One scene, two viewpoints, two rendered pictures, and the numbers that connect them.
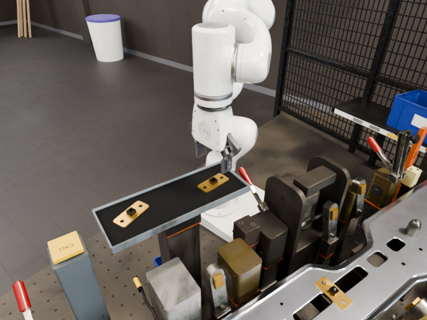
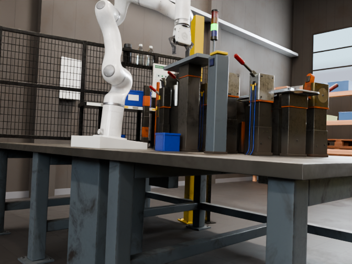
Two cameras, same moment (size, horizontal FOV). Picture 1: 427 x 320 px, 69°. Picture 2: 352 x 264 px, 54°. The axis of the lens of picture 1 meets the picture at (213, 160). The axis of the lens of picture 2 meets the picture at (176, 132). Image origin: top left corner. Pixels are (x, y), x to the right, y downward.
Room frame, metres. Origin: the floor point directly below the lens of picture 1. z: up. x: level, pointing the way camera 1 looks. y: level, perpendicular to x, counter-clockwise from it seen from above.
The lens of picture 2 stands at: (0.46, 1.87, 0.73)
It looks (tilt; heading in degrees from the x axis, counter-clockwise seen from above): 2 degrees up; 276
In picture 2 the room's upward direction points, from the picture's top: 2 degrees clockwise
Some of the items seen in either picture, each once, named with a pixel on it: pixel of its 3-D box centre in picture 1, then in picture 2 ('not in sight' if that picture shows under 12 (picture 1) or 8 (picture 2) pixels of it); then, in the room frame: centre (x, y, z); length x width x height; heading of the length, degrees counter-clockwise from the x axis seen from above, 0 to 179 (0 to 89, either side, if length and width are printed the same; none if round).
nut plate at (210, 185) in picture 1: (213, 181); not in sight; (0.65, 0.00, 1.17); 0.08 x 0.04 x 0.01; 133
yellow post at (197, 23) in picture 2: not in sight; (194, 118); (0.64, -1.46, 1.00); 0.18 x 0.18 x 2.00; 34
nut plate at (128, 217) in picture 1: (131, 212); not in sight; (0.53, 0.19, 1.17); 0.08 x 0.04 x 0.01; 148
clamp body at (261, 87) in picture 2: not in sight; (258, 115); (0.25, 0.31, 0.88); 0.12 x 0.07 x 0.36; 34
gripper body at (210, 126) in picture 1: (213, 121); (181, 34); (0.64, 0.00, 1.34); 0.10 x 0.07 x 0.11; 43
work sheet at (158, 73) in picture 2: not in sight; (163, 81); (0.91, -1.19, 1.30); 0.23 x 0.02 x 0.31; 34
